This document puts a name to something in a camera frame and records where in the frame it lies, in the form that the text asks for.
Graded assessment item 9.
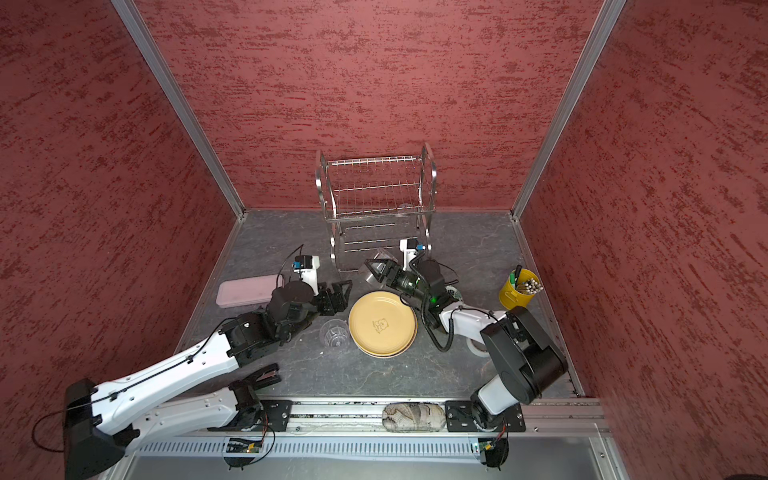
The clear drinking glass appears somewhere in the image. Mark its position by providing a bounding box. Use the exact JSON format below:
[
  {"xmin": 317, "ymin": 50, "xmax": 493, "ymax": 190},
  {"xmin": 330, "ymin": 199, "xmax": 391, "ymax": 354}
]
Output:
[
  {"xmin": 358, "ymin": 247, "xmax": 397, "ymax": 287},
  {"xmin": 320, "ymin": 318, "xmax": 350, "ymax": 349}
]

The yellow pencil cup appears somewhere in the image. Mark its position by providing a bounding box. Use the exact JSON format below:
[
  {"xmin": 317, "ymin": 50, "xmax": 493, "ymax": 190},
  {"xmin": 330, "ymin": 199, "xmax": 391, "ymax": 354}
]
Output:
[{"xmin": 498, "ymin": 265, "xmax": 543, "ymax": 310}]

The black clip tool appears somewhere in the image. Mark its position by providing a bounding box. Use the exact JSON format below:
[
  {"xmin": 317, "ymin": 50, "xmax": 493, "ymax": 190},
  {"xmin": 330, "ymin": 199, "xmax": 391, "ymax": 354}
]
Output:
[{"xmin": 242, "ymin": 363, "xmax": 282, "ymax": 390}]

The yellow bear plate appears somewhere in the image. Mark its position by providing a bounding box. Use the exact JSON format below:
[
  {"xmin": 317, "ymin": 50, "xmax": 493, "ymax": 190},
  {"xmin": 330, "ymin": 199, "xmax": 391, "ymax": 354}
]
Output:
[{"xmin": 348, "ymin": 291, "xmax": 418, "ymax": 358}]

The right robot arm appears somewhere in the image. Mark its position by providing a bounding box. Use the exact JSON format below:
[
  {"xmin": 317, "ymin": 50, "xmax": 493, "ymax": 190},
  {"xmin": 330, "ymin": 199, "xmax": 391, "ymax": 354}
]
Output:
[{"xmin": 365, "ymin": 257, "xmax": 568, "ymax": 423}]

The chrome two-tier dish rack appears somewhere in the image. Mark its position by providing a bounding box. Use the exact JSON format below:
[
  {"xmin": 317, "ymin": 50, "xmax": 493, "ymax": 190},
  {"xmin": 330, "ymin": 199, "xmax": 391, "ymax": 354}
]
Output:
[{"xmin": 315, "ymin": 143, "xmax": 438, "ymax": 273}]

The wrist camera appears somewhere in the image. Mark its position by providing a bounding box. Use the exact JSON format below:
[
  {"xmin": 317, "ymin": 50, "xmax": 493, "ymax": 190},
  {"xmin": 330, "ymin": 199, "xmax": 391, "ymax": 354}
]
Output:
[
  {"xmin": 399, "ymin": 238, "xmax": 427, "ymax": 271},
  {"xmin": 293, "ymin": 254, "xmax": 320, "ymax": 295}
]

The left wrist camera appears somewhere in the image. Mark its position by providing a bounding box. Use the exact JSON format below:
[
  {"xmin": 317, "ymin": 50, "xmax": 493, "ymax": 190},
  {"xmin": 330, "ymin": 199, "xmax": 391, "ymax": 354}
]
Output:
[{"xmin": 293, "ymin": 254, "xmax": 320, "ymax": 295}]

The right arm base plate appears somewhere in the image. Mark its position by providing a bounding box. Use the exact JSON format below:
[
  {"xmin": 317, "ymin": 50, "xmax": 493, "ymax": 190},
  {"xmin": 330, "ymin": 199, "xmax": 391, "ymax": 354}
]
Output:
[{"xmin": 445, "ymin": 400, "xmax": 526, "ymax": 433}]

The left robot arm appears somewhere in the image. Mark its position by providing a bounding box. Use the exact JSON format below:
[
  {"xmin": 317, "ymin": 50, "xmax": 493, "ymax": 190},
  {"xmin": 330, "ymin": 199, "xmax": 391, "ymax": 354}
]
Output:
[{"xmin": 62, "ymin": 281, "xmax": 352, "ymax": 479}]

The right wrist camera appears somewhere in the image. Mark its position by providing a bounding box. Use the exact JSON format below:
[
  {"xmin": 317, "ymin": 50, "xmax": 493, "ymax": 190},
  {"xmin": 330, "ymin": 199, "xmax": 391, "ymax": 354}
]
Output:
[{"xmin": 399, "ymin": 238, "xmax": 427, "ymax": 271}]

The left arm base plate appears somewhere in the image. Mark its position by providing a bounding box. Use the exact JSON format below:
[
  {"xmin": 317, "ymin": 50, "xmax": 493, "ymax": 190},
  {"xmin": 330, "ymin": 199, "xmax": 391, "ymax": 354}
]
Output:
[{"xmin": 209, "ymin": 399, "xmax": 294, "ymax": 432}]

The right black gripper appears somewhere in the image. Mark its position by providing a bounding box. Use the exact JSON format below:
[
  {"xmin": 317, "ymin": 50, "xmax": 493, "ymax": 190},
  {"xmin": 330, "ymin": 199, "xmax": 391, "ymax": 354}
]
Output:
[{"xmin": 367, "ymin": 258, "xmax": 432, "ymax": 304}]

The grey marbled stone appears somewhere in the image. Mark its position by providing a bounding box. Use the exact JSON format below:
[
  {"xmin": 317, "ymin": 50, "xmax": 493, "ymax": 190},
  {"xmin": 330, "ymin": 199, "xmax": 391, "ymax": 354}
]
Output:
[{"xmin": 382, "ymin": 402, "xmax": 446, "ymax": 433}]

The aluminium front rail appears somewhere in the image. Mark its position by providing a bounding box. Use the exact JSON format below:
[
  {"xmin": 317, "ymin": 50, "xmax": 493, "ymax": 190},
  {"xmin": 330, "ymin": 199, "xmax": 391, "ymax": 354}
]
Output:
[{"xmin": 122, "ymin": 395, "xmax": 610, "ymax": 439}]

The tape roll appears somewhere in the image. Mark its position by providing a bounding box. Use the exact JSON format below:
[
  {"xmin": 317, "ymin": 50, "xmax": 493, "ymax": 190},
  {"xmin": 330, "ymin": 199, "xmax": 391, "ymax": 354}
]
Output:
[{"xmin": 466, "ymin": 338, "xmax": 490, "ymax": 358}]

